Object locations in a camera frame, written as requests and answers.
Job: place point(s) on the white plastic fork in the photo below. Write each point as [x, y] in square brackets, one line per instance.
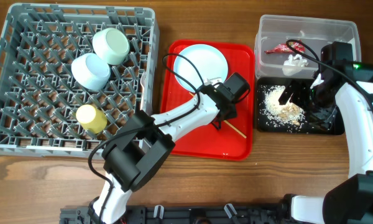
[143, 84]

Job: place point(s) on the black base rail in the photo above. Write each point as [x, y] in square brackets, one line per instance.
[190, 215]

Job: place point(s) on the rice food waste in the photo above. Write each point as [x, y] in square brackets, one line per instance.
[288, 115]

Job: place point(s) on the small light blue bowl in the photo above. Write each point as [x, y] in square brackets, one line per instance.
[90, 71]

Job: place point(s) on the black plastic tray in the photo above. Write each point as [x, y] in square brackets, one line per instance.
[332, 125]

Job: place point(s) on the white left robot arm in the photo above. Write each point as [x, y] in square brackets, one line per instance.
[133, 156]

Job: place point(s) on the grey plastic dishwasher rack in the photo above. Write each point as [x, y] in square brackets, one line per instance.
[39, 96]

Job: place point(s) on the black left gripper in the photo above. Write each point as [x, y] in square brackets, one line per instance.
[232, 112]

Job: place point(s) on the yellow plastic cup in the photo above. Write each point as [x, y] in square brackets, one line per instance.
[91, 118]

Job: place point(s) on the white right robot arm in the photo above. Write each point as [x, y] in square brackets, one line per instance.
[349, 86]

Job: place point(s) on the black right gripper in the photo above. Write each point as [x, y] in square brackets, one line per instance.
[301, 88]

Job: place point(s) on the red snack wrapper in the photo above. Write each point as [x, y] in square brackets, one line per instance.
[283, 48]

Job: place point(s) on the clear plastic bin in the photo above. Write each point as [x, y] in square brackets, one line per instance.
[314, 32]

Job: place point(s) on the red plastic tray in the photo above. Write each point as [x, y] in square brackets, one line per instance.
[206, 141]

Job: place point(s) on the green bowl with food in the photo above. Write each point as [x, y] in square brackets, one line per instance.
[111, 45]

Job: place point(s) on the white tissue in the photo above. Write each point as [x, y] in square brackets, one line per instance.
[294, 64]

